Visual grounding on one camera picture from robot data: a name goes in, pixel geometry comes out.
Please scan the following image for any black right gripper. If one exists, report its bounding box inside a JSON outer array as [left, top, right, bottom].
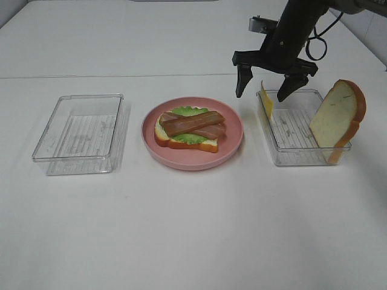
[[232, 30, 318, 102]]

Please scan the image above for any bacon strip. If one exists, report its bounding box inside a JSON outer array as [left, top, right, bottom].
[[161, 111, 225, 137], [155, 111, 226, 144]]

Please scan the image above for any white bread slice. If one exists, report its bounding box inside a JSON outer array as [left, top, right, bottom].
[[154, 111, 226, 153], [309, 79, 366, 164]]

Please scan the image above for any green lettuce leaf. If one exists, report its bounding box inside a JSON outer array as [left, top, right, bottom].
[[171, 106, 208, 144]]

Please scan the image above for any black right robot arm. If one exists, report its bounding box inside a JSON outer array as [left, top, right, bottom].
[[232, 1, 386, 102]]

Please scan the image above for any yellow cheese slice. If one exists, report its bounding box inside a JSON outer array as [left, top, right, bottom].
[[260, 81, 274, 121]]

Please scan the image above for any right clear plastic tray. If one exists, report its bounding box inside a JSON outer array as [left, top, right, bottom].
[[256, 89, 352, 166]]

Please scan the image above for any clear plastic tray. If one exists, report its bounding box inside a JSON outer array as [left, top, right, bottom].
[[31, 94, 126, 176], [256, 89, 352, 166]]

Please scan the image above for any pink round plate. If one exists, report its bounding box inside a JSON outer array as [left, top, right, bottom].
[[141, 97, 244, 171]]

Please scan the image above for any left clear plastic tray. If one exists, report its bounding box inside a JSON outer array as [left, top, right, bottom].
[[31, 94, 126, 176]]

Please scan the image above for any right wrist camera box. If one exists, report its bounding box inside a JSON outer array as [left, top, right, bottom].
[[249, 16, 278, 34]]

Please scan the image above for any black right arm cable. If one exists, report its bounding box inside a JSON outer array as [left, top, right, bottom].
[[304, 10, 345, 60]]

